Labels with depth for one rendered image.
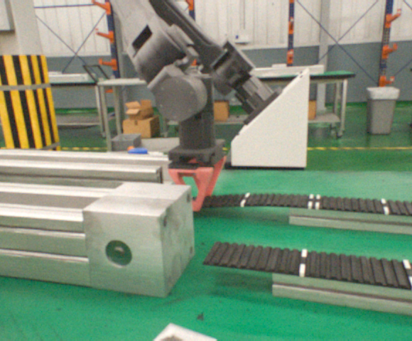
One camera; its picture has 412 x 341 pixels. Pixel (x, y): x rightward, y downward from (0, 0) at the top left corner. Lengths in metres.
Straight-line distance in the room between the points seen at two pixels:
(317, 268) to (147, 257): 0.18
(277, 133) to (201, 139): 0.34
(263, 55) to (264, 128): 7.16
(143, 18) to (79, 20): 8.40
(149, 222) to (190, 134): 0.22
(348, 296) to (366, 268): 0.03
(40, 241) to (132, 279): 0.12
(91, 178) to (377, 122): 4.99
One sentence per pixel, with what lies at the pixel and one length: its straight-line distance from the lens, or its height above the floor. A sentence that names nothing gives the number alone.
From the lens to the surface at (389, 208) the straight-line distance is 0.61.
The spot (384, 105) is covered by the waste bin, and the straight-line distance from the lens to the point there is 5.46.
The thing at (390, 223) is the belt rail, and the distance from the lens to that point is 0.61.
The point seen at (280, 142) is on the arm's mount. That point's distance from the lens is 0.91.
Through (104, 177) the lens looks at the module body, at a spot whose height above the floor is 0.84.
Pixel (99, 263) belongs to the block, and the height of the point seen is 0.81.
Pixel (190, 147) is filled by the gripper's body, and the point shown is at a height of 0.90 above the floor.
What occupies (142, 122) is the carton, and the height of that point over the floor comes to 0.22.
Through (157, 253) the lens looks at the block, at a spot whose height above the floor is 0.83.
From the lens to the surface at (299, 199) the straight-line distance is 0.62.
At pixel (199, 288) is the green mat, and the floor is 0.78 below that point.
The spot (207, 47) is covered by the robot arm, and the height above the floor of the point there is 1.05.
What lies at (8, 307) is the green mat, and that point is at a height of 0.78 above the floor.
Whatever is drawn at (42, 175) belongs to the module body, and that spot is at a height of 0.84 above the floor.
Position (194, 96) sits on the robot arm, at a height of 0.98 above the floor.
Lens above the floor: 1.02
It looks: 17 degrees down
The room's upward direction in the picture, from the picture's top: 2 degrees counter-clockwise
